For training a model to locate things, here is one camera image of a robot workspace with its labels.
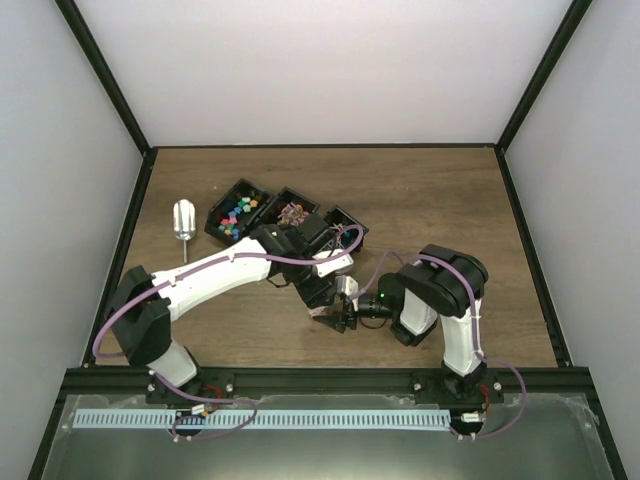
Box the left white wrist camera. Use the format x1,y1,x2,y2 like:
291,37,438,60
313,249,354,278

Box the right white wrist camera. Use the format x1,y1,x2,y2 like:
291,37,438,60
335,275,360,301

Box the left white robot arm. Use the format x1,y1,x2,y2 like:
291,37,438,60
103,219,353,404

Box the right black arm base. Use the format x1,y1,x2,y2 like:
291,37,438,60
409,364,504,409

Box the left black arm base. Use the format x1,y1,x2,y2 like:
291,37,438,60
146,368,234,407

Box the metal scoop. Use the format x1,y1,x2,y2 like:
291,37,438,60
172,199,196,264

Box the black bin round lollipops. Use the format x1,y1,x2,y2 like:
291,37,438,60
321,206,369,254

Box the black bin star candies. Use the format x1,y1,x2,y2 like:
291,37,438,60
204,178,273,246

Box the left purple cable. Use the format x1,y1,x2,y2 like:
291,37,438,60
92,223,364,442

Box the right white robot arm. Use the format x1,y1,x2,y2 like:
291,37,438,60
311,244,489,403

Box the black aluminium frame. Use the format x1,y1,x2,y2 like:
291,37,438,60
29,1,626,479

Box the clear glass jar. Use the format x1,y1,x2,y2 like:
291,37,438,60
308,305,341,321

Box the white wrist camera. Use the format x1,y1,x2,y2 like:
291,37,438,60
335,275,360,301
313,249,354,278

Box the light blue slotted cable duct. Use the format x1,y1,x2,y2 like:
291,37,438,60
72,409,451,431

